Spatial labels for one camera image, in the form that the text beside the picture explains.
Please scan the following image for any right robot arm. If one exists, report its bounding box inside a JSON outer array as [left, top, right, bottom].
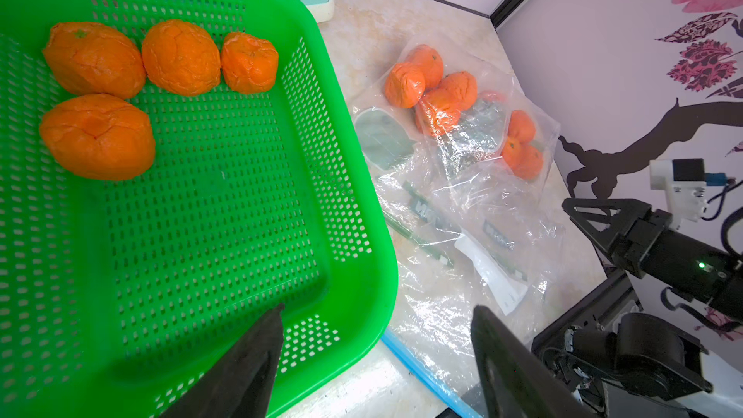
[[532, 199, 742, 417]]

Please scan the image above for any clear green-strip bag of oranges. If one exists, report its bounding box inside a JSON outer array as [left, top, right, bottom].
[[348, 32, 560, 191]]

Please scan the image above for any green plastic basket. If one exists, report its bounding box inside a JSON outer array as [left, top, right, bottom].
[[1, 0, 398, 417]]

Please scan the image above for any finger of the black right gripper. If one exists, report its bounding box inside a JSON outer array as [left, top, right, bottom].
[[562, 199, 615, 265], [562, 199, 651, 232]]

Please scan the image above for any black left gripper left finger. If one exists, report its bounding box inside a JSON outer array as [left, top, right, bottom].
[[163, 304, 284, 417]]

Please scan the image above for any orange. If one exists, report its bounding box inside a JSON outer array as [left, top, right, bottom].
[[141, 19, 222, 97], [221, 32, 279, 95], [43, 22, 146, 100], [40, 94, 156, 181]]

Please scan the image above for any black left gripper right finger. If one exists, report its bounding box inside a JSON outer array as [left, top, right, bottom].
[[470, 305, 591, 418]]

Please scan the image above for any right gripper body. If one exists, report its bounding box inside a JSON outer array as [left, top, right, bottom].
[[609, 210, 742, 319]]

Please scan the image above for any clear blue-zip bag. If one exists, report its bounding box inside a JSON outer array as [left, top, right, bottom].
[[377, 175, 584, 417]]

